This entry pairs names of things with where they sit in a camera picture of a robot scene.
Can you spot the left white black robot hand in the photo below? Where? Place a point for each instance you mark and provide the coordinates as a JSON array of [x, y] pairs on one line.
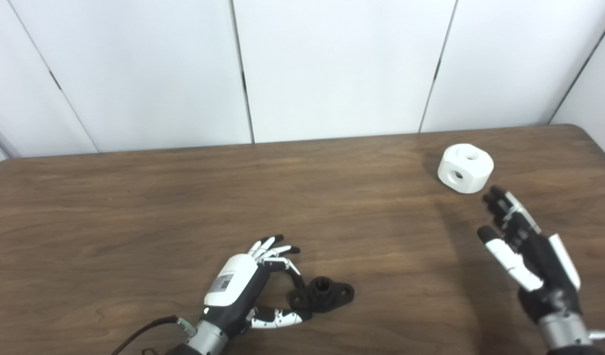
[[231, 283]]

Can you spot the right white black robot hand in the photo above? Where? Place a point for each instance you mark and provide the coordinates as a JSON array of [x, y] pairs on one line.
[[539, 261]]

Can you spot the black plastic holder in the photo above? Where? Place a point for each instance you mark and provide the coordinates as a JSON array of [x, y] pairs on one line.
[[327, 295]]

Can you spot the round white plastic piece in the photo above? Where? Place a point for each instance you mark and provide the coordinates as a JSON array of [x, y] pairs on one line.
[[475, 172]]

